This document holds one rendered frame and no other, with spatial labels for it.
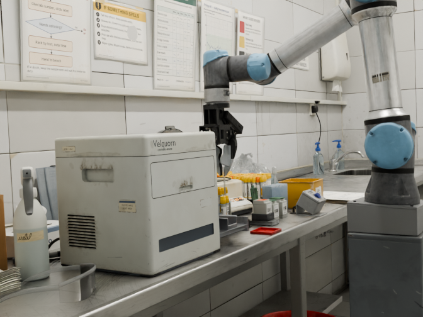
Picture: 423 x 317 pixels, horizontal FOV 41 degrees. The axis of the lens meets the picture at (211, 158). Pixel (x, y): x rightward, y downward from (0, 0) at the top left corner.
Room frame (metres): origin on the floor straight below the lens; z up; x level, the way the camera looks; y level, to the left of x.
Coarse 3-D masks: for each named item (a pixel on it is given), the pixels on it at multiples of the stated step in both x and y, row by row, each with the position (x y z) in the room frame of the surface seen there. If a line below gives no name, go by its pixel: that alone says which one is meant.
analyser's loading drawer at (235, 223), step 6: (222, 216) 1.52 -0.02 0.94; (228, 216) 1.51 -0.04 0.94; (234, 216) 1.50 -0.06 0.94; (240, 216) 1.55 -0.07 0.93; (246, 216) 1.54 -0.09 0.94; (222, 222) 1.46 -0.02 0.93; (228, 222) 1.51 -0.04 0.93; (234, 222) 1.50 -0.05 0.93; (240, 222) 1.55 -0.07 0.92; (246, 222) 1.54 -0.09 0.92; (222, 228) 1.46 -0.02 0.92; (228, 228) 1.46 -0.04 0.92; (234, 228) 1.48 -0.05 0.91; (240, 228) 1.50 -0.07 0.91; (246, 228) 1.54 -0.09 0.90; (222, 234) 1.42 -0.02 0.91; (228, 234) 1.46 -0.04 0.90
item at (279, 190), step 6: (264, 186) 1.94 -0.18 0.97; (270, 186) 1.93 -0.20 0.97; (276, 186) 1.95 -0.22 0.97; (282, 186) 1.97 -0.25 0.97; (264, 192) 1.94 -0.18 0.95; (270, 192) 1.93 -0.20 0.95; (276, 192) 1.95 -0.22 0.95; (282, 192) 1.97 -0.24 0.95; (264, 198) 1.94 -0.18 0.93; (288, 210) 1.97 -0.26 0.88
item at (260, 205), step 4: (256, 200) 1.75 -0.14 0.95; (260, 200) 1.75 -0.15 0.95; (264, 200) 1.74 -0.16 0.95; (268, 200) 1.76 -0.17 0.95; (256, 204) 1.74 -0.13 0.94; (260, 204) 1.74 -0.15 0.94; (264, 204) 1.73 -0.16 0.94; (268, 204) 1.74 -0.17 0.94; (256, 208) 1.74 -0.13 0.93; (260, 208) 1.74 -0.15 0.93; (264, 208) 1.73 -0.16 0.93; (268, 208) 1.74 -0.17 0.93; (256, 212) 1.74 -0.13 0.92; (260, 212) 1.74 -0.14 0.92; (264, 212) 1.73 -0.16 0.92; (268, 212) 1.74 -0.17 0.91
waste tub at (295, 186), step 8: (288, 184) 2.06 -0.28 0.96; (296, 184) 2.05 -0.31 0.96; (304, 184) 2.03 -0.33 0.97; (312, 184) 2.02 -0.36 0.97; (320, 184) 2.11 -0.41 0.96; (288, 192) 2.06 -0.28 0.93; (296, 192) 2.05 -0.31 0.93; (320, 192) 2.10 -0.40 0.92; (288, 200) 2.06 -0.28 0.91; (296, 200) 2.05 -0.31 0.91; (288, 208) 2.06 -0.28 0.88
